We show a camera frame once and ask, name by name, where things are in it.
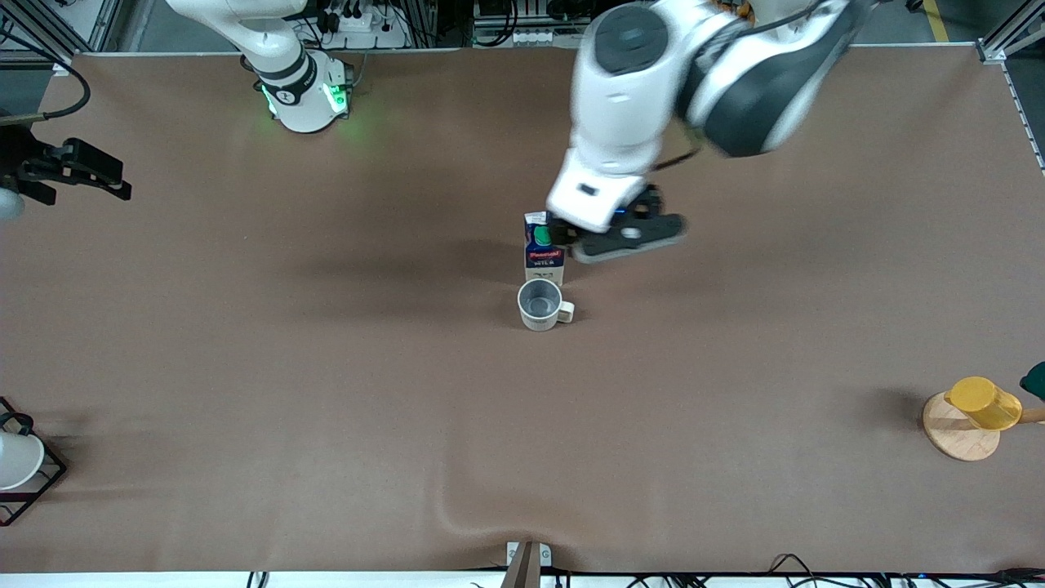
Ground aluminium frame profile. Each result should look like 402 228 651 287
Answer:
977 0 1045 176
0 0 125 55

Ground brown camera pole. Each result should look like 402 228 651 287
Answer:
500 542 542 588

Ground wooden mug stand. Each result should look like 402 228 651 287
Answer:
923 390 1045 462

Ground long white power strip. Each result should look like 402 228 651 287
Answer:
475 24 594 47

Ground black cable bundle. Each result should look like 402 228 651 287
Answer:
629 553 1045 588

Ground white power strip with plugs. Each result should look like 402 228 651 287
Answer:
314 0 411 50

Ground brown table cloth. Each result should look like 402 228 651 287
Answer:
0 45 1045 574

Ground black wire rack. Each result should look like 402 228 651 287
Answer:
0 396 69 528

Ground blue white milk carton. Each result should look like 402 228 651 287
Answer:
522 211 569 287

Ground gray mounting bracket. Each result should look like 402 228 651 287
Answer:
505 541 553 568

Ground white ceramic mug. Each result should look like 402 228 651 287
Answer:
517 278 576 333

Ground yellow cup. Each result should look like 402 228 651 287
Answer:
945 376 1023 431

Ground white cup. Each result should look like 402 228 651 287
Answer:
0 431 46 492

